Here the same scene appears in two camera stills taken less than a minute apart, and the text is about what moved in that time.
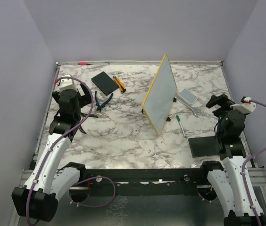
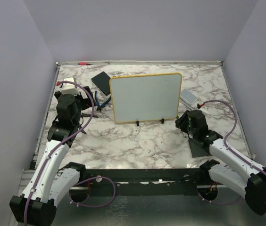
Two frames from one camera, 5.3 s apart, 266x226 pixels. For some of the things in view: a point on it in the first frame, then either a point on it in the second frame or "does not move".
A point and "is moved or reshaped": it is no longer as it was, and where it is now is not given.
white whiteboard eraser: (187, 96) does not move
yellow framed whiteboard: (160, 97) is moved or reshaped
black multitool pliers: (80, 127) does not move
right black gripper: (222, 100) → (180, 122)
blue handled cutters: (99, 107) does not move
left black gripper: (86, 99) does not move
